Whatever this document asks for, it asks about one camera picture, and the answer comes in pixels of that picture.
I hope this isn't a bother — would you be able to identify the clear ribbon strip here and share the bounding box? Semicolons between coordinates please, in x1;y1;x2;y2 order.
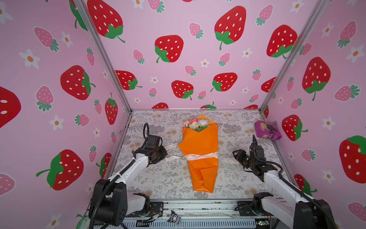
165;143;219;162

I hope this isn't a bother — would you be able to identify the orange wrapping paper sheet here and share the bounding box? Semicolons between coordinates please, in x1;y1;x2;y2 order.
179;114;219;193

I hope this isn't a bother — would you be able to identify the white blue fake rose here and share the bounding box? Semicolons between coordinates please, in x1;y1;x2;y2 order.
198;119;209;129

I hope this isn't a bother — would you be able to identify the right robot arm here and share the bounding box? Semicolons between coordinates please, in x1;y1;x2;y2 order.
233;137;337;229

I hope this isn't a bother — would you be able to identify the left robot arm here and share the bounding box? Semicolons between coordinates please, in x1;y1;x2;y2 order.
88;123;167;229

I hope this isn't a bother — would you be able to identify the purple snack bag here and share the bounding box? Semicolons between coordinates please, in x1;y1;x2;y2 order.
254;120;282;141

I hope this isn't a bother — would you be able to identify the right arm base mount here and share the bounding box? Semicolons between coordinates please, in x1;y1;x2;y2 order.
234;192;273;216

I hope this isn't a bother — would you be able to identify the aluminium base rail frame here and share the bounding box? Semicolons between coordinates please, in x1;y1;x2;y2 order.
82;198;324;229

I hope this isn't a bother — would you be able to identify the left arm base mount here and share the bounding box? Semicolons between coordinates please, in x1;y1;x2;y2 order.
126;193;164;217

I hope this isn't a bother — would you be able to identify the aluminium corner post left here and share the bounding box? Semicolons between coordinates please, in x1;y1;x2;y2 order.
75;1;132;114

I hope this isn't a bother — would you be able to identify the aluminium corner post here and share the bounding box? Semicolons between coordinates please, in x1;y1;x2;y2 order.
259;0;329;115
75;1;132;114

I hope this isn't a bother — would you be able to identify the aluminium corner post right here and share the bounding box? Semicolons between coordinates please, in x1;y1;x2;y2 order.
259;0;329;115

